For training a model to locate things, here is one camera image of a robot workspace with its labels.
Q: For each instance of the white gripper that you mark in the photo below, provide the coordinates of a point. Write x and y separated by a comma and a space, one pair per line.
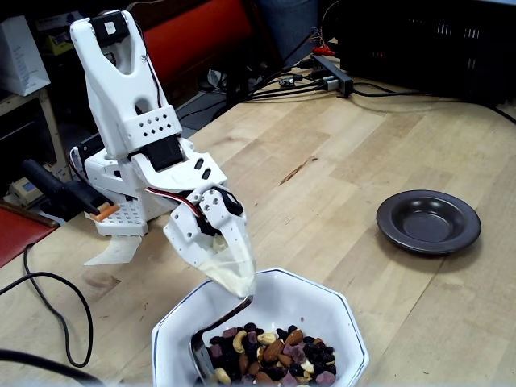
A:
183, 234

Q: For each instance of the white octagonal bowl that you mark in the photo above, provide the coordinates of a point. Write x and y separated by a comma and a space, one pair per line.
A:
306, 298

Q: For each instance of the metal spoon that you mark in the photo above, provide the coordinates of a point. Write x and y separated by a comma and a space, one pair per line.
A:
200, 352

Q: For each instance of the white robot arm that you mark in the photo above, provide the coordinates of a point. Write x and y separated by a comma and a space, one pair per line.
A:
113, 80

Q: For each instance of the brown plate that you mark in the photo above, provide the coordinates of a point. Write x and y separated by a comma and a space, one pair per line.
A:
427, 225

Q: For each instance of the beige masking tape wrap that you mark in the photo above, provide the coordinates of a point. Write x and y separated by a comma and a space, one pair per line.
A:
234, 274

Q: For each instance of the beige tape patch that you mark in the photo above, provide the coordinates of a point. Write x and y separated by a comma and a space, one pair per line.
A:
117, 250

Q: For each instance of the mixed nuts and raisins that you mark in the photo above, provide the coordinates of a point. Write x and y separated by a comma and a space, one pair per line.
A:
282, 354

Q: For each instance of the black bar clamp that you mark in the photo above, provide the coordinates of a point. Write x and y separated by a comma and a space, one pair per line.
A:
60, 191

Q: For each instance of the red seat cushion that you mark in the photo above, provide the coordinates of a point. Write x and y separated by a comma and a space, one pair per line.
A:
20, 234

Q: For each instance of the beige device blue screen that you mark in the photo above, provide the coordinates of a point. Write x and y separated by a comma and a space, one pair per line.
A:
26, 189

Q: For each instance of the red wooden chair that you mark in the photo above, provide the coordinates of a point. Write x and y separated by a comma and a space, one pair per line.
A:
201, 44

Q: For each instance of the grey usb hub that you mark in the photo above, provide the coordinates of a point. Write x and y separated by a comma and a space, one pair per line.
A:
332, 76

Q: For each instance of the red alligator clip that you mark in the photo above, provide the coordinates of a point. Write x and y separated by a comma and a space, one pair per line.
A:
322, 50

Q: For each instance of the grey fabric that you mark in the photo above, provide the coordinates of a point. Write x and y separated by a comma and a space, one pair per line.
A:
282, 28

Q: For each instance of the yellow box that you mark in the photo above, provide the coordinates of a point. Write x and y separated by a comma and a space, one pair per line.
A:
58, 43

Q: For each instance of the white carton box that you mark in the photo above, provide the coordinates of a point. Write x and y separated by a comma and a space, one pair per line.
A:
20, 56

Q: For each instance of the large black box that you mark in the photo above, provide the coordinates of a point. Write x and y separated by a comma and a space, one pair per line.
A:
423, 60

